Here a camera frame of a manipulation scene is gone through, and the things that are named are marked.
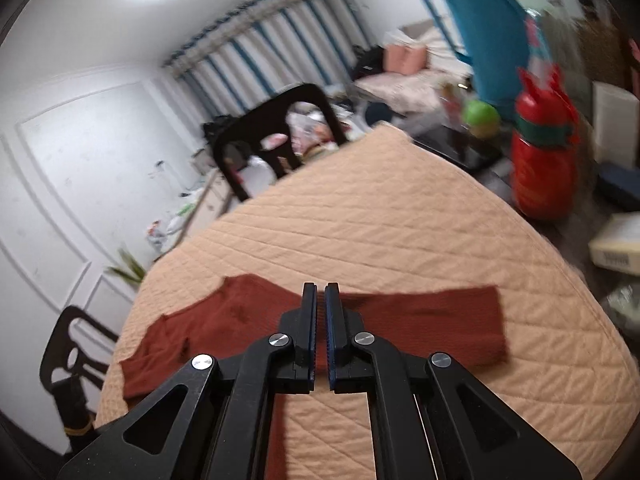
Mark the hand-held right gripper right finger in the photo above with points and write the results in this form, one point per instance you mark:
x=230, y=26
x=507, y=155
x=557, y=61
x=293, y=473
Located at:
x=334, y=340

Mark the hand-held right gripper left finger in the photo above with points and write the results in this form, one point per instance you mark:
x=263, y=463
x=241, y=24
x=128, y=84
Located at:
x=306, y=340

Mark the rust red knit sweater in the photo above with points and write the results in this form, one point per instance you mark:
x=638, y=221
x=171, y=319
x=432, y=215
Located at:
x=225, y=315

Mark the peach quilted blanket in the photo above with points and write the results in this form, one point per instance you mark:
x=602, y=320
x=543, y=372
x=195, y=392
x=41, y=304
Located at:
x=360, y=220

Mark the cream low cabinet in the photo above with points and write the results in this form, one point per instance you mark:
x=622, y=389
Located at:
x=215, y=195

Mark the green potted plant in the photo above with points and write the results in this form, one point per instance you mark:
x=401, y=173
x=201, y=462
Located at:
x=131, y=267

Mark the plastic bag of snacks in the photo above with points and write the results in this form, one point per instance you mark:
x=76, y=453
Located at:
x=305, y=125

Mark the black tablet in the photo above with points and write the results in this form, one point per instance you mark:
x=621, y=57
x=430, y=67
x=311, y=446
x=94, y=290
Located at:
x=460, y=152

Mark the dark blue round stool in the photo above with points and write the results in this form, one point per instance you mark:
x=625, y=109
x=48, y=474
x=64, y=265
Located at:
x=379, y=115

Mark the black backpack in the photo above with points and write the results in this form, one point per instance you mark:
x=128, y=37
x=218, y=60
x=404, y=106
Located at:
x=219, y=127

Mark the black wooden chair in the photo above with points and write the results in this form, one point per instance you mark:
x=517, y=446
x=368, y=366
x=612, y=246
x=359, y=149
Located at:
x=50, y=360
x=300, y=95

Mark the red water bottle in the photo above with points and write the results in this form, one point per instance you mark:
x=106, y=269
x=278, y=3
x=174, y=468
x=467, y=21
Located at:
x=540, y=180

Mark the grey sofa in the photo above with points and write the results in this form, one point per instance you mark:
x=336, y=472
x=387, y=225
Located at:
x=415, y=85

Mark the green frog toy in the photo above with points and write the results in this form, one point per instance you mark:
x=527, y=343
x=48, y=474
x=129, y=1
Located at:
x=477, y=112

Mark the blue white striped curtain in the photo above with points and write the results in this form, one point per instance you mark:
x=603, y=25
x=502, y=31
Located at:
x=280, y=50

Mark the pink cushion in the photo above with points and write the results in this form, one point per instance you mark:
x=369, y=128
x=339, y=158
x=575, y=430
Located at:
x=405, y=57

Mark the white cardboard box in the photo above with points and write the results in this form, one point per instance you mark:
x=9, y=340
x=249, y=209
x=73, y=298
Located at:
x=615, y=245

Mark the dark blue case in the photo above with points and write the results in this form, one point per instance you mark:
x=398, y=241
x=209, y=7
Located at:
x=620, y=185

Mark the blue thermos jug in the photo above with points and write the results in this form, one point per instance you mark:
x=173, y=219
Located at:
x=490, y=35

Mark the white book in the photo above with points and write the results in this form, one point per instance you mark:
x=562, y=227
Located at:
x=615, y=115

